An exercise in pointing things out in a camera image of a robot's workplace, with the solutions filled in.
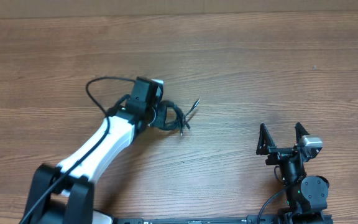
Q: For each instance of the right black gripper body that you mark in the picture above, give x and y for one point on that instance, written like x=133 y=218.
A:
x=283 y=152

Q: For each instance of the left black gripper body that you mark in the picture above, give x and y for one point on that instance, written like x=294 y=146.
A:
x=169 y=115

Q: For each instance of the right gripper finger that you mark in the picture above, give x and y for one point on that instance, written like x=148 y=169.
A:
x=300 y=131
x=265 y=144

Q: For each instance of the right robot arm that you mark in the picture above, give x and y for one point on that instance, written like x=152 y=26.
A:
x=306 y=194

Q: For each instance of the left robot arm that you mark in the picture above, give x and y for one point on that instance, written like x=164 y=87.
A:
x=65 y=193

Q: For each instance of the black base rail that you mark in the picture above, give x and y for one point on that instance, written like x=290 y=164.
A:
x=222 y=220

